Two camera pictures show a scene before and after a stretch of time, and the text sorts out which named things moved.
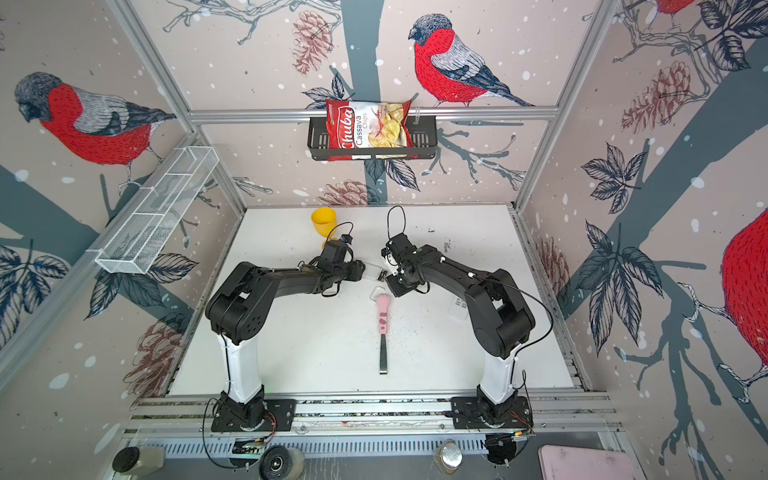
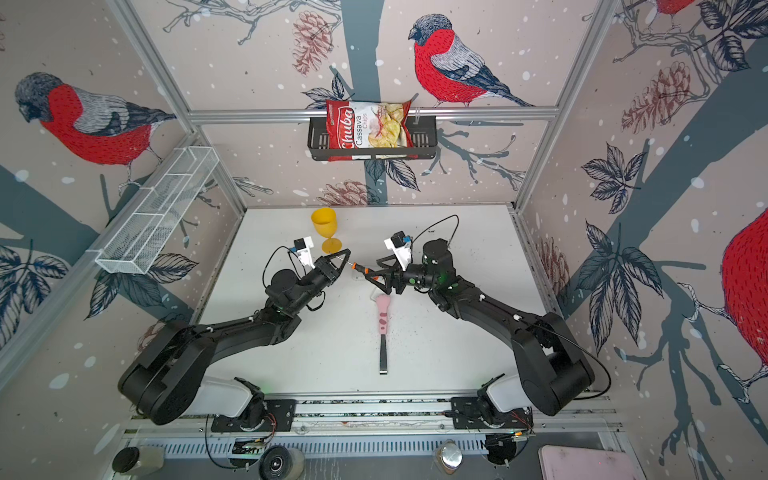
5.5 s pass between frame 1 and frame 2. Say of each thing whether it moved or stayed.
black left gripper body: moved
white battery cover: stayed
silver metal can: stayed
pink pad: stayed
